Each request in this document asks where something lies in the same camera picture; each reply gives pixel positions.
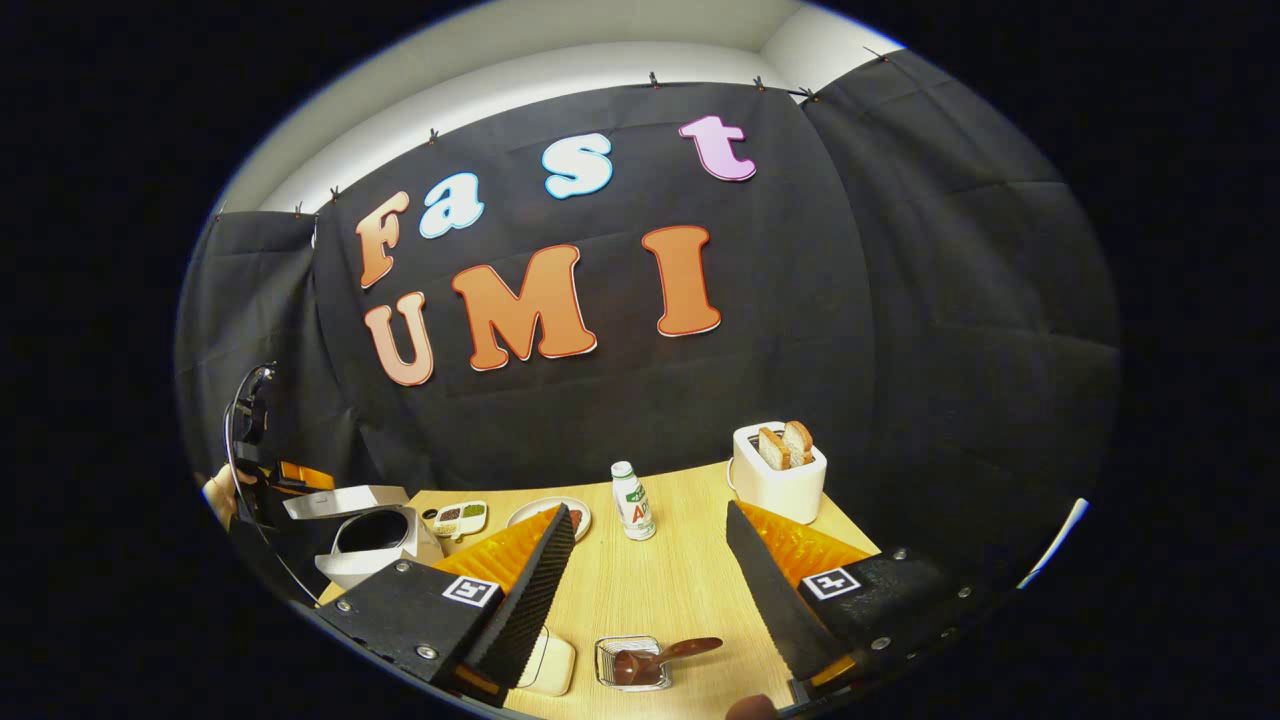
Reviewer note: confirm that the white round plate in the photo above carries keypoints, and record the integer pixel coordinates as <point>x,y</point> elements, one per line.
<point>530,515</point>

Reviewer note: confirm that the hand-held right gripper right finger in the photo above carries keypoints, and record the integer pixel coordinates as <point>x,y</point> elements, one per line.
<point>775,600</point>

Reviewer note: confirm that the white rice cooker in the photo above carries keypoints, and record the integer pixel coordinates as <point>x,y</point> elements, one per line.
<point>380,560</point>

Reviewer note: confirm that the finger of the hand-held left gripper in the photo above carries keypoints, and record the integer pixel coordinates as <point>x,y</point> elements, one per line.
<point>305,478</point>

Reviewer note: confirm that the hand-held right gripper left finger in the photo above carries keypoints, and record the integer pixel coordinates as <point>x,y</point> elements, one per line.
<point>525,600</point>

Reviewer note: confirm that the clear container of rice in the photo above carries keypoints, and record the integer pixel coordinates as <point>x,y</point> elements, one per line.
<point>550,665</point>

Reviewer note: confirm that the black backdrop cloth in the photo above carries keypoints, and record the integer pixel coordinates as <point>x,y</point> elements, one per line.
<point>850,350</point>

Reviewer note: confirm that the brown wooden spoon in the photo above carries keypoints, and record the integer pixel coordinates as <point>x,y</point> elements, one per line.
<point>690,650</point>

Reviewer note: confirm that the white drink bottle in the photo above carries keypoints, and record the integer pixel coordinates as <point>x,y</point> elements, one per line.
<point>635,510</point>

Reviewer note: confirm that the white divided condiment tray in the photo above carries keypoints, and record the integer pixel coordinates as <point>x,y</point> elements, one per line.
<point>460,518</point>

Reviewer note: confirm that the white toaster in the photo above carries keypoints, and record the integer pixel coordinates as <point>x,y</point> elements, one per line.
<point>785,495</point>

